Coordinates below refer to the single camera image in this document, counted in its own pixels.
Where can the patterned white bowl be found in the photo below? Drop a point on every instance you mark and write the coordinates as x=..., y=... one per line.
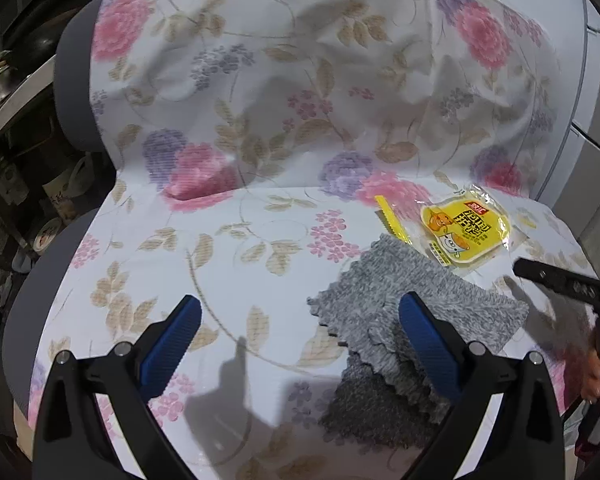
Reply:
x=47, y=235

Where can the yellow snack packet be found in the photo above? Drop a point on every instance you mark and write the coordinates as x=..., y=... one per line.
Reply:
x=462, y=230

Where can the person's right hand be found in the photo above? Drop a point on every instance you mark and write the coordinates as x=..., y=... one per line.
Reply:
x=592, y=375

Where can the white refrigerator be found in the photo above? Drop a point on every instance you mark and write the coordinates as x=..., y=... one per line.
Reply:
x=595, y=85

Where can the yellow torn wrapper strip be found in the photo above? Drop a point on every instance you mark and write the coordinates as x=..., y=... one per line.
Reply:
x=392, y=220

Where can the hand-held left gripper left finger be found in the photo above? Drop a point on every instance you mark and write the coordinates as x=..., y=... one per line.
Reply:
x=172, y=340

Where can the floral printed cloth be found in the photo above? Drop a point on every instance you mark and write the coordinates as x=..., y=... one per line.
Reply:
x=280, y=85

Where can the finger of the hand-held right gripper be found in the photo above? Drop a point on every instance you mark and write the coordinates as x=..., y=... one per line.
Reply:
x=560, y=280

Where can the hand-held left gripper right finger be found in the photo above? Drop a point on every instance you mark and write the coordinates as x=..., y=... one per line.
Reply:
x=430, y=340

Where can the light grey cloth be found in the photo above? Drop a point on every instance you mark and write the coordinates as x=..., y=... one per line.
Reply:
x=380, y=285

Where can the dark grey cloth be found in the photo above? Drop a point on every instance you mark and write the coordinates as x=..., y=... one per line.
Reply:
x=370, y=410

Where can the grey chair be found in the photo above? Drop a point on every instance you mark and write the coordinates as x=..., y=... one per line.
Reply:
x=75, y=85

